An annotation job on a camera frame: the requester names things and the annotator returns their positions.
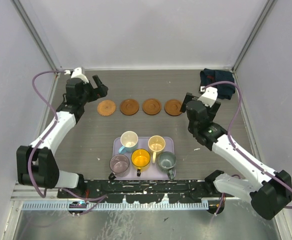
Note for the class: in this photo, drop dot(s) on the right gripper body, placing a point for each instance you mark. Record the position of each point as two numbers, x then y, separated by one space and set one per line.
212 112

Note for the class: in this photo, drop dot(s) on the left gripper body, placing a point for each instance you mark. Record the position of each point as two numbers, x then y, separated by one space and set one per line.
89 94

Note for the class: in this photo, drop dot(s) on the woven rattan coaster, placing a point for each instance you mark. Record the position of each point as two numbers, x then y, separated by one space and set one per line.
106 108

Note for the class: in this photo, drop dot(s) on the brown wooden coaster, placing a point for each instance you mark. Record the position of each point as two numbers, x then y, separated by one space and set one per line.
173 107
151 106
129 107

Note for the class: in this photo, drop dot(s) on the grey green mug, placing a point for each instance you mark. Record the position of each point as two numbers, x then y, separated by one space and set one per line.
166 163

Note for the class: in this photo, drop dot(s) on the cream mug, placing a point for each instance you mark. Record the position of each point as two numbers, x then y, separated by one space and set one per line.
156 145

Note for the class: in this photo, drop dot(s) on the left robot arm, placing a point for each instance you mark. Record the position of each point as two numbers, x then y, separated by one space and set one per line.
36 164

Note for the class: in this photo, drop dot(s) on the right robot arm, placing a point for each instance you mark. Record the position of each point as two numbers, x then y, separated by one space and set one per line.
263 187

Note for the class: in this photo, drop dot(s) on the dark blue folded cloth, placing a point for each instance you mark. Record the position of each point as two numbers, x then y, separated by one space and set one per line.
209 76

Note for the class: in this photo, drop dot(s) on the white and blue mug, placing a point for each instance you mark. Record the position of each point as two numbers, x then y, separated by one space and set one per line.
129 142

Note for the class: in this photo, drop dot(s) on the yellow mug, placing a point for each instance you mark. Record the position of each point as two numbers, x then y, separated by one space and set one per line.
141 160

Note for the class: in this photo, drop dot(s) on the purple glass mug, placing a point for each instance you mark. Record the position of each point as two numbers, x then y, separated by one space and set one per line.
119 166

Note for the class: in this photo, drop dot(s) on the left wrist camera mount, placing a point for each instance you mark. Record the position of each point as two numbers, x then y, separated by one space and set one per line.
78 73

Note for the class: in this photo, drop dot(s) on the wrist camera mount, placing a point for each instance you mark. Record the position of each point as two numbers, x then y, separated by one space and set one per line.
208 96
78 73

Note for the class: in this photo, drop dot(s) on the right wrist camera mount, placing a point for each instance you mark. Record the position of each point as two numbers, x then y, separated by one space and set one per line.
208 96

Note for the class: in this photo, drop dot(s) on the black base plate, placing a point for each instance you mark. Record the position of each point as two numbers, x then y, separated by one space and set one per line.
149 191

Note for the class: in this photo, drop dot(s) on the aluminium frame rail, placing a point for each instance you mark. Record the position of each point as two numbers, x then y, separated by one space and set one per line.
24 192

